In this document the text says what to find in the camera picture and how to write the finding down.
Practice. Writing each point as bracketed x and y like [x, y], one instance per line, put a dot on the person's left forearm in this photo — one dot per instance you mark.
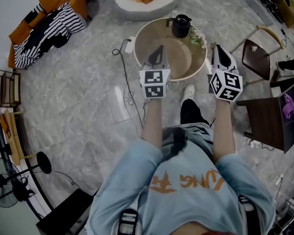
[153, 121]

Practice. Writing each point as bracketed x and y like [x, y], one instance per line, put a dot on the person's white shoe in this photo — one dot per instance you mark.
[188, 92]

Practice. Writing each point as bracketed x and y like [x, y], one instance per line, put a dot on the black standing fan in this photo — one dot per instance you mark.
[2, 187]

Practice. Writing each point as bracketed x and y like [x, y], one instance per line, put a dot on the white round lounge chair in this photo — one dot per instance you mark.
[122, 1]

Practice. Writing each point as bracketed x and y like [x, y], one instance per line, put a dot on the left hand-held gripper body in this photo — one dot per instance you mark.
[154, 79]

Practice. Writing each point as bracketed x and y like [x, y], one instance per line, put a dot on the dark wooden table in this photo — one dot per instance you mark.
[264, 121]

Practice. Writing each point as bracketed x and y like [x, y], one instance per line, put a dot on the person's black trouser leg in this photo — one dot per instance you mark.
[192, 112]

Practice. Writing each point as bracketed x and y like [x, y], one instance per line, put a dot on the olive yellow bag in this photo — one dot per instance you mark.
[292, 12]

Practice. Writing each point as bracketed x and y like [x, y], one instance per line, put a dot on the purple cloth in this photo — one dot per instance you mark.
[288, 105]

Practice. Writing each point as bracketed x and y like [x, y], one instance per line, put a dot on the pale flower bouquet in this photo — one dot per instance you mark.
[198, 38]

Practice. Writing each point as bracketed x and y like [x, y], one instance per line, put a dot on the white power strip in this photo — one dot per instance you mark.
[130, 44]

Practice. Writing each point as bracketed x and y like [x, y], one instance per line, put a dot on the person's right forearm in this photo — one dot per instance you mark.
[223, 128]

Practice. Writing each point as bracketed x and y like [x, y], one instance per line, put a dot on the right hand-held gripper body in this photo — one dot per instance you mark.
[225, 84]

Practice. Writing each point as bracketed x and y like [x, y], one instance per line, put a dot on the round glass side table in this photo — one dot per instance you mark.
[178, 57]

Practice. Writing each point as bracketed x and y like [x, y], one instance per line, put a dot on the black teapot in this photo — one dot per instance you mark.
[181, 26]

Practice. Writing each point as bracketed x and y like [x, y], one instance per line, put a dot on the person's light blue shirt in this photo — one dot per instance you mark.
[181, 204]

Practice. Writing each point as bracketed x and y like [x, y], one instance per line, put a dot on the black and white striped blanket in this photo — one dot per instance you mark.
[51, 28]

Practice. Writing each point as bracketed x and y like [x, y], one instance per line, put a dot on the brown chair with brass frame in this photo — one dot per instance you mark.
[256, 57]

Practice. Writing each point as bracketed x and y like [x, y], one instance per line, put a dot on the wooden shelf rack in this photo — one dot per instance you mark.
[5, 87]

